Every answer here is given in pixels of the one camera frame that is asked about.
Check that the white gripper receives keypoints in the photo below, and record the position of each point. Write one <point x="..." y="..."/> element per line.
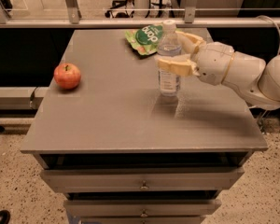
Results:
<point x="213" y="63"/>

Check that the clear plastic water bottle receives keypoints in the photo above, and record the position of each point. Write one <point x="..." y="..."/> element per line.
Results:
<point x="168" y="46"/>

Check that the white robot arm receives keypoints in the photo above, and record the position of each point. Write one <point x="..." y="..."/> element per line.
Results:
<point x="254" y="80"/>

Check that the green snack bag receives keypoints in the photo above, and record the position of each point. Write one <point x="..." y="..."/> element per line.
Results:
<point x="146" y="39"/>

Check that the black office chair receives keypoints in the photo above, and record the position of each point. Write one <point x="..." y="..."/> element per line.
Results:
<point x="121" y="3"/>

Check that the grey drawer cabinet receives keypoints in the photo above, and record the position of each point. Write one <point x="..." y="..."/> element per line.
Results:
<point x="116" y="119"/>

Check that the red apple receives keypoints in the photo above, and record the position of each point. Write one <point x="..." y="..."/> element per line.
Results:
<point x="67" y="76"/>

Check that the upper grey drawer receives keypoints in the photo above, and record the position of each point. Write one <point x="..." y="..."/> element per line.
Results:
<point x="75" y="181"/>

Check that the grey drawer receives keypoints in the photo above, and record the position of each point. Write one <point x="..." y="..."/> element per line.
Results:
<point x="75" y="181"/>
<point x="142" y="208"/>

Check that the lower grey drawer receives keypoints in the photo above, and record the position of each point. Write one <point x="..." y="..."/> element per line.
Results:
<point x="142" y="208"/>

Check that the metal railing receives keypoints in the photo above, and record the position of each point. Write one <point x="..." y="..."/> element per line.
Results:
<point x="71" y="14"/>

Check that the black shoe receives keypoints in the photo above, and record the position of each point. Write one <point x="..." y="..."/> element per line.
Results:
<point x="4" y="217"/>

